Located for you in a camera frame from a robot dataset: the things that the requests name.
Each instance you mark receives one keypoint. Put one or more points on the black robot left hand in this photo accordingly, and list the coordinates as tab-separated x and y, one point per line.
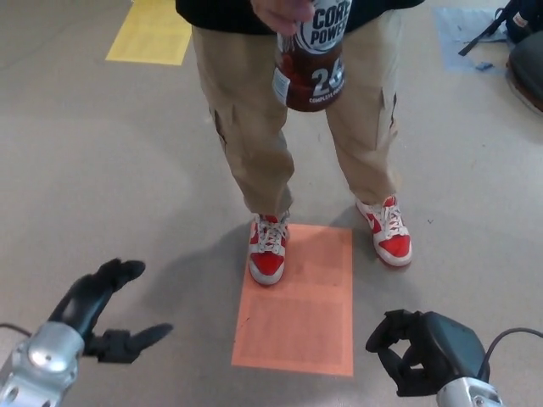
85	301

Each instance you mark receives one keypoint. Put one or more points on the person's bare hand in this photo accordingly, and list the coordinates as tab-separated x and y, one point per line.
280	15

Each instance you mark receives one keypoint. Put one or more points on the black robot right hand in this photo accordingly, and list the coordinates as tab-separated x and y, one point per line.
449	347

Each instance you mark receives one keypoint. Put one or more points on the chocolate protein shake bottle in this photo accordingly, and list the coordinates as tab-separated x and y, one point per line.
314	63

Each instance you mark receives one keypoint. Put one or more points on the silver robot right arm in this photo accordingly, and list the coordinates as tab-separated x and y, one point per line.
466	394

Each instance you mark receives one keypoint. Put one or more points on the black shirt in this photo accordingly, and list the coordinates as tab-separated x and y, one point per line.
212	10

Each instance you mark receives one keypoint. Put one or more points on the khaki cargo trousers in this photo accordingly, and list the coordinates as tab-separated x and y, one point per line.
246	106

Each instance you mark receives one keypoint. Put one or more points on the red white sneaker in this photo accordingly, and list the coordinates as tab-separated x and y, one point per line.
267	263
394	248

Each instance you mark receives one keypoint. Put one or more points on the yellow paper sheet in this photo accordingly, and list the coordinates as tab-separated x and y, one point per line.
148	36

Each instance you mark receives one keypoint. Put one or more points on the orange paper sheet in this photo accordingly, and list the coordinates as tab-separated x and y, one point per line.
305	318

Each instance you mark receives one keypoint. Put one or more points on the blue paper sheet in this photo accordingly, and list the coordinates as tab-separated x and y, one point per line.
462	38

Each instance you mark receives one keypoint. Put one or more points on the small blue tape scrap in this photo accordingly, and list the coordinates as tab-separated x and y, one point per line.
483	66

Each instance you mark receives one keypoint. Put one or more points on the grey round chair base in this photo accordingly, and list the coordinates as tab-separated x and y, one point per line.
530	68

